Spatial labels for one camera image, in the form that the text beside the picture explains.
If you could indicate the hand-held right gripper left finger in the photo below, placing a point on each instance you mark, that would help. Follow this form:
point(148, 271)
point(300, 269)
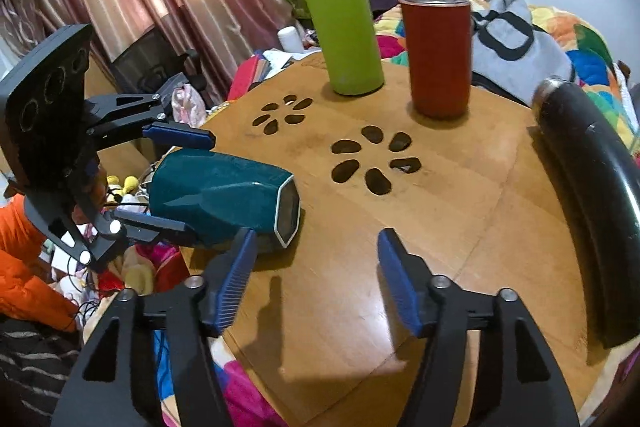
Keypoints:
point(235, 279)

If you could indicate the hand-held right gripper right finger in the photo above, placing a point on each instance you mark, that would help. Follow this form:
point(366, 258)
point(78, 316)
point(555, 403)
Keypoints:
point(400, 279)

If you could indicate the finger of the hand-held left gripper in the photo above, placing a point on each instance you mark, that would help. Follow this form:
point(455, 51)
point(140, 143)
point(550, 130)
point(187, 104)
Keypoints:
point(182, 138)
point(165, 229)

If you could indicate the teal faceted cup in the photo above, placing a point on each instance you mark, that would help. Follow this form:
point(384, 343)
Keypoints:
point(220, 197)

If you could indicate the green tall cup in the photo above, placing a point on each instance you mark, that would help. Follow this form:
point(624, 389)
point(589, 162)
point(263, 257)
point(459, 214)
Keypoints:
point(345, 17)

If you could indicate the red insulated cup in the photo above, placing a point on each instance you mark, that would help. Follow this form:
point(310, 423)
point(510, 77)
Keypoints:
point(440, 57)

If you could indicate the yellow plush toy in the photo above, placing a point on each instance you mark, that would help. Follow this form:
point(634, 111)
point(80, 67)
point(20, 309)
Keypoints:
point(125, 184)

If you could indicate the black chair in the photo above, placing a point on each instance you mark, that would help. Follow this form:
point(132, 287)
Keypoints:
point(145, 57)

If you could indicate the stack of books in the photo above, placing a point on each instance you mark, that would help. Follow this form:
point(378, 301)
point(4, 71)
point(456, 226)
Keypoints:
point(257, 69)

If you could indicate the white plastic bottle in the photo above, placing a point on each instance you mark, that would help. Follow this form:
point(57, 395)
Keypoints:
point(290, 41)

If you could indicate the dark striped cloth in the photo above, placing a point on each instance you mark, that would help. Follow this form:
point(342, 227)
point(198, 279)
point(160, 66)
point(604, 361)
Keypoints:
point(30, 367)

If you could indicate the black insulated bottle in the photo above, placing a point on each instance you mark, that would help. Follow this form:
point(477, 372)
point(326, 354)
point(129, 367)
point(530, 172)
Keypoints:
point(595, 187)

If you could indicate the grey printed sweatshirt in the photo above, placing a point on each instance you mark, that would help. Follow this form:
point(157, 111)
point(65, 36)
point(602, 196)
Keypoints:
point(540, 52)

